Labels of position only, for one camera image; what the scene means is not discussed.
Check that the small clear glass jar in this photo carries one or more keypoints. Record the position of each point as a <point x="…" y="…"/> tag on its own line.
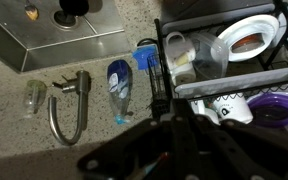
<point x="34" y="96"/>

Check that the purple bowl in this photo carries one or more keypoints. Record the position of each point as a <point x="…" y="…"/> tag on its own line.
<point x="277" y="108"/>

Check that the black two-tier dish rack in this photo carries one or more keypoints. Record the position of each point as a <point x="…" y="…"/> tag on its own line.
<point x="165" y="73"/>

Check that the stainless steel sink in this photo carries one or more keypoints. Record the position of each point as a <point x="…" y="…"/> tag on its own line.
<point x="67" y="43"/>

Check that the blue dish soap bottle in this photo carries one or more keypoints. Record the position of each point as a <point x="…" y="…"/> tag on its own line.
<point x="120" y="86"/>
<point x="144" y="56"/>

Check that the metal spoon with food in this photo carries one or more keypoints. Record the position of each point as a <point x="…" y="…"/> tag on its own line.
<point x="31" y="11"/>

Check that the small white cup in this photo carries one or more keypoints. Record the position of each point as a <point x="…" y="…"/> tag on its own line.
<point x="202" y="110"/>

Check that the grey drying mat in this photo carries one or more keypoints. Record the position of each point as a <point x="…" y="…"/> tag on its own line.
<point x="200" y="8"/>

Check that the brushed steel faucet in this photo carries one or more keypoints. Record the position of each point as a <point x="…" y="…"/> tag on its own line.
<point x="80" y="100"/>

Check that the translucent plastic container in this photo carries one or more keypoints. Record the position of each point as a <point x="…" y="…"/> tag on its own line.
<point x="210" y="56"/>

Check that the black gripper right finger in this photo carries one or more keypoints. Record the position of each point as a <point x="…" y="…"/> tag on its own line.
<point x="247" y="150"/>

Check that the black mug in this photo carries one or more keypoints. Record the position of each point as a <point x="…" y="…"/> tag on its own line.
<point x="74" y="6"/>

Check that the white mug dark print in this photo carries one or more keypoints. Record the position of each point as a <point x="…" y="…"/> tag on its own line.
<point x="232" y="108"/>

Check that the black utensil holder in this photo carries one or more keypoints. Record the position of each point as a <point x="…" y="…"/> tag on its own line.
<point x="157" y="86"/>

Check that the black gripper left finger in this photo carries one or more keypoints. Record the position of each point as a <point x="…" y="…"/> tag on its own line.
<point x="127" y="153"/>

